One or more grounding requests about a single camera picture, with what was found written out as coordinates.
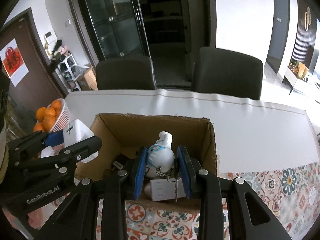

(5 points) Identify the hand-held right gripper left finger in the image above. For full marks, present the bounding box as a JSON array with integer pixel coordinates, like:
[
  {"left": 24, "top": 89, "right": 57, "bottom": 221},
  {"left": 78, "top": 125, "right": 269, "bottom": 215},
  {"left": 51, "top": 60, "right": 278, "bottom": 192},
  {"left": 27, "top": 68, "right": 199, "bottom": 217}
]
[{"left": 36, "top": 146, "right": 149, "bottom": 240}]

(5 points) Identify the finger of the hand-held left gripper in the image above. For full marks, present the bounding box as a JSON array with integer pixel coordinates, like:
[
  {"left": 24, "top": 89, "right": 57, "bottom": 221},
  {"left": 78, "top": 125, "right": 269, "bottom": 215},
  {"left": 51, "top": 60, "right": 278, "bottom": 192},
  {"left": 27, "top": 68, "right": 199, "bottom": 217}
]
[
  {"left": 14, "top": 135, "right": 102, "bottom": 182},
  {"left": 7, "top": 131, "right": 65, "bottom": 163}
]

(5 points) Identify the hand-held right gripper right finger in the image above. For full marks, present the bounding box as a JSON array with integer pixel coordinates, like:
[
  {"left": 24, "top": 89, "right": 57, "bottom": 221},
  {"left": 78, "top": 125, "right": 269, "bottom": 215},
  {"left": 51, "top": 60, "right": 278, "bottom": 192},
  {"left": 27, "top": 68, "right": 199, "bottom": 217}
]
[{"left": 176, "top": 145, "right": 292, "bottom": 240}]

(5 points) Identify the white charger block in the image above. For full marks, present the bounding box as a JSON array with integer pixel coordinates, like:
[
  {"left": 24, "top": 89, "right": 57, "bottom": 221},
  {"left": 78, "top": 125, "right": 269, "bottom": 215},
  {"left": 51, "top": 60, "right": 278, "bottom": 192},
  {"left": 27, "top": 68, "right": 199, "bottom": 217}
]
[{"left": 63, "top": 119, "right": 95, "bottom": 164}]

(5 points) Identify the white plush keychain figure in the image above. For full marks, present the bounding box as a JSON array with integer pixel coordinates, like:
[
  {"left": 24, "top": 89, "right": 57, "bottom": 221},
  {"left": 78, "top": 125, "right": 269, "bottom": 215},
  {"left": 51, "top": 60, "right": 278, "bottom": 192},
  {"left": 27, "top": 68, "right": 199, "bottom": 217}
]
[{"left": 146, "top": 131, "right": 179, "bottom": 180}]

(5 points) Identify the brown cardboard box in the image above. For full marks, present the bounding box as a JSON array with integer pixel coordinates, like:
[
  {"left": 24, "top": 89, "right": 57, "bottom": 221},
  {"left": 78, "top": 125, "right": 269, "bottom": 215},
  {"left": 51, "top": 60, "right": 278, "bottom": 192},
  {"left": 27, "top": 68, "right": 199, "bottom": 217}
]
[{"left": 74, "top": 112, "right": 218, "bottom": 213}]

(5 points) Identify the small white box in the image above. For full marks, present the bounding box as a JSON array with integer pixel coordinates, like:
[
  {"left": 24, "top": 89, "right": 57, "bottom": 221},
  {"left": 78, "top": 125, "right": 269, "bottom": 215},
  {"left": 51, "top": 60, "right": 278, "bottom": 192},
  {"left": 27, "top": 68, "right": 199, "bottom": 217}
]
[{"left": 149, "top": 178, "right": 176, "bottom": 202}]

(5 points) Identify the pile of oranges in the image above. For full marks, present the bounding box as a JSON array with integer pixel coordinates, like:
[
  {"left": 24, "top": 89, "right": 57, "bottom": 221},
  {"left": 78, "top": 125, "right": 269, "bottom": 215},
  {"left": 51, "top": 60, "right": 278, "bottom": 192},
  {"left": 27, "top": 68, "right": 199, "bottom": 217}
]
[{"left": 33, "top": 99, "right": 63, "bottom": 133}]

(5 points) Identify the cardboard box on floor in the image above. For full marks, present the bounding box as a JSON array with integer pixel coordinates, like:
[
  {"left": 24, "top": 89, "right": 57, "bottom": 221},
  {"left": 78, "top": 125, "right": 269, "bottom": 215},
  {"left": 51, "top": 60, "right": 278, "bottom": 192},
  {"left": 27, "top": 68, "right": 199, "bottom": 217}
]
[{"left": 77, "top": 66, "right": 98, "bottom": 91}]

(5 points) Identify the brown wooden door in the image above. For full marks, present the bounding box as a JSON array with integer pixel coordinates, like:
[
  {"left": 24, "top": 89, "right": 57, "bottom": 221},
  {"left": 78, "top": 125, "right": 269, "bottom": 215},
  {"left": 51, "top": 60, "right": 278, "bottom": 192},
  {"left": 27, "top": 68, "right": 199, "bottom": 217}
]
[{"left": 0, "top": 7, "right": 64, "bottom": 122}]

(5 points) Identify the white shelf unit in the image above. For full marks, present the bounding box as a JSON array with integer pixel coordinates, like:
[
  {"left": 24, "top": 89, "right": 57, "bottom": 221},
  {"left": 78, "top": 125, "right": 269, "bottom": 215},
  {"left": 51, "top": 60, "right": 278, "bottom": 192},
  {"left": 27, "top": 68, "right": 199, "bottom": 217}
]
[{"left": 50, "top": 54, "right": 82, "bottom": 92}]

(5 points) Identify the red and white door poster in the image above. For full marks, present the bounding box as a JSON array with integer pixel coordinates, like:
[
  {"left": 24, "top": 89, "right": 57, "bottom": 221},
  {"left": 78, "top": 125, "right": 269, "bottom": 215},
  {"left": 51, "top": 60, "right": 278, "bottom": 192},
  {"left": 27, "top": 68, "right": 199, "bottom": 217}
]
[{"left": 0, "top": 38, "right": 28, "bottom": 87}]

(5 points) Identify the patterned floral table mat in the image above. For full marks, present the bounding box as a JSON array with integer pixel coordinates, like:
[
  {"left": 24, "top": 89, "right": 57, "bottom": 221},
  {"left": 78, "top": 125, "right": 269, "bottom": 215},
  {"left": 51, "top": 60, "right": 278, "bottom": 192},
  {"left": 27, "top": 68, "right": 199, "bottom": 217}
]
[{"left": 99, "top": 162, "right": 320, "bottom": 240}]

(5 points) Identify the dark grey dining chair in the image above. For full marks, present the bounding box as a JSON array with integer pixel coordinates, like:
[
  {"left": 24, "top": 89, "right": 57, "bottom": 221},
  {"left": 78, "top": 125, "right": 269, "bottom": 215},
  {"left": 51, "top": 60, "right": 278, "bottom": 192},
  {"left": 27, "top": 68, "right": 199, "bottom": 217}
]
[
  {"left": 191, "top": 47, "right": 264, "bottom": 101},
  {"left": 96, "top": 55, "right": 157, "bottom": 91}
]

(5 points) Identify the black glass door cabinet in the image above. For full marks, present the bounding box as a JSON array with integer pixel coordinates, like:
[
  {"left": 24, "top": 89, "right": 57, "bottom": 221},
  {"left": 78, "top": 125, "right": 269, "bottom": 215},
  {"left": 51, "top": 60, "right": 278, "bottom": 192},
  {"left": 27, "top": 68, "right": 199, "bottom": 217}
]
[{"left": 73, "top": 0, "right": 151, "bottom": 63}]

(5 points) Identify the white low sideboard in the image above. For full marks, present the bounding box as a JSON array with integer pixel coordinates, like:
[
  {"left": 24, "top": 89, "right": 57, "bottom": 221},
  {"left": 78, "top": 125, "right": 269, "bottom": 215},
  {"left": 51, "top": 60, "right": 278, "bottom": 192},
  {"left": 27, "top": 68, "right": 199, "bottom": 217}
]
[{"left": 282, "top": 65, "right": 320, "bottom": 96}]

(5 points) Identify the grey room door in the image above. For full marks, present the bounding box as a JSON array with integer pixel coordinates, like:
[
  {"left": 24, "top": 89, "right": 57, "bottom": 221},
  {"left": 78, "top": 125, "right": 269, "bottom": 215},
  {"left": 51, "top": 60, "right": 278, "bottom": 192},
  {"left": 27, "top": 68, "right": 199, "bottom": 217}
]
[{"left": 266, "top": 0, "right": 291, "bottom": 74}]

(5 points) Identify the white wire basket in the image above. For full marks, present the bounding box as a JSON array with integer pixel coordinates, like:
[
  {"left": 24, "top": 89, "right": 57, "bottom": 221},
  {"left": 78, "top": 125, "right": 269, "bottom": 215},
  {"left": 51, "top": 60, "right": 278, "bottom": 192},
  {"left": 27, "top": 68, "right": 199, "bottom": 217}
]
[{"left": 33, "top": 98, "right": 72, "bottom": 133}]

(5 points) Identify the white wall intercom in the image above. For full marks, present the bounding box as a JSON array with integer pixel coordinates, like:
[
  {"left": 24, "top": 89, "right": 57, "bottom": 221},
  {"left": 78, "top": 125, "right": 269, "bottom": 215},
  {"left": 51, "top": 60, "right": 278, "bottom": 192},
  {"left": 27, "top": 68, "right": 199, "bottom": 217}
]
[{"left": 44, "top": 30, "right": 57, "bottom": 43}]

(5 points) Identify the gold wall ornament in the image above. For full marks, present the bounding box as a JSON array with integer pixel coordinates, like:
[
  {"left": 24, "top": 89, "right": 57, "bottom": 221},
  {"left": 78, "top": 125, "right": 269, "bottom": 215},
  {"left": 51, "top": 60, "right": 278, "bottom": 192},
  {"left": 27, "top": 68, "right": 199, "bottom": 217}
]
[{"left": 303, "top": 7, "right": 312, "bottom": 32}]

